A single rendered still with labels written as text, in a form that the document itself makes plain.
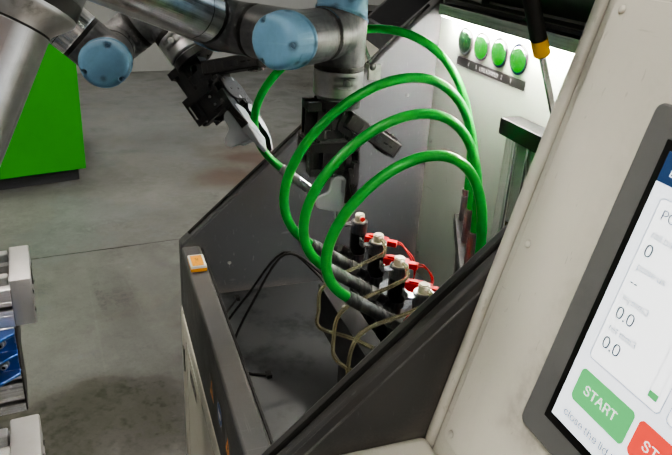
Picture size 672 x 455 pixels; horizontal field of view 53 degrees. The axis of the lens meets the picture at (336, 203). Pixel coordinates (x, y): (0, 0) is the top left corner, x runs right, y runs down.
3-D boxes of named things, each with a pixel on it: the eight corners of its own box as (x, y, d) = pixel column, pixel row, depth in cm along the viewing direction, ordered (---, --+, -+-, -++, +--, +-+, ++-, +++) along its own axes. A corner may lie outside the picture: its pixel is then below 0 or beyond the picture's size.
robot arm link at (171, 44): (202, 24, 118) (180, 18, 111) (217, 45, 118) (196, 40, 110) (173, 51, 121) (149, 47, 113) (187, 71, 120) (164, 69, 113)
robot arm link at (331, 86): (353, 63, 105) (373, 74, 97) (351, 92, 106) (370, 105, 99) (307, 63, 102) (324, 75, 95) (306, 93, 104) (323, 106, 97)
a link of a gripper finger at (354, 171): (336, 195, 108) (339, 145, 105) (346, 195, 109) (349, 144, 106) (346, 207, 104) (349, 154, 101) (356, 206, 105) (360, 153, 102)
